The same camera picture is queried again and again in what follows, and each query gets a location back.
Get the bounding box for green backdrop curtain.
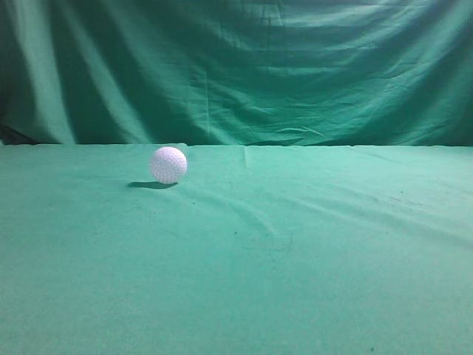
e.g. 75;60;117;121
1;1;472;146

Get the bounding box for green table cloth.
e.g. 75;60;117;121
1;145;472;354

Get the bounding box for white dimpled golf ball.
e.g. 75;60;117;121
150;146;188;184

